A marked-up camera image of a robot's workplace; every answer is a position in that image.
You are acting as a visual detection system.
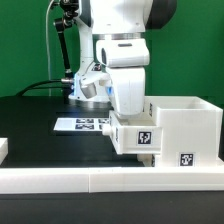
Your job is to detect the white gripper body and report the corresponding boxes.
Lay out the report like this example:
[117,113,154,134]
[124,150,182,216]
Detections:
[107,67,145,116]

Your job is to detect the white drawer box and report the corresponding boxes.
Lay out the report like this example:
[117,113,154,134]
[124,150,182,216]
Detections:
[137,154,160,167]
[102,111,162,154]

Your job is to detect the white drawer cabinet frame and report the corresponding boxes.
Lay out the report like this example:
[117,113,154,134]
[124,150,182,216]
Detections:
[144,96,223,167]

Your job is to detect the white front drawer box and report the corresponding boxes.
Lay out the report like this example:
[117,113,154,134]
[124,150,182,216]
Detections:
[137,154,160,167]

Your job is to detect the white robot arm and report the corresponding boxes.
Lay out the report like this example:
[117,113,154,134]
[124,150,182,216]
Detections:
[72,0,177,117]

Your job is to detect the paper marker sheet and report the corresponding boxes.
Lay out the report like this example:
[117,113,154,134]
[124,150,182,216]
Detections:
[54,118,109,131]

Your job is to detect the white left fence block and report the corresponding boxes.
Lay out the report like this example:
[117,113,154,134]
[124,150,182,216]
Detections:
[0,138,8,165]

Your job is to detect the black cable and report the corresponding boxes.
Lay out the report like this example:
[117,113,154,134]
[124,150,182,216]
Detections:
[15,79,65,98]

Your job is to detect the white front fence rail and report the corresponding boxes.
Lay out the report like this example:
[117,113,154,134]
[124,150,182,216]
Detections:
[0,166,224,194]

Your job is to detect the white cable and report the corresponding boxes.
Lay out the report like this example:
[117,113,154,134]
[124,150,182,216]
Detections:
[45,0,55,97]

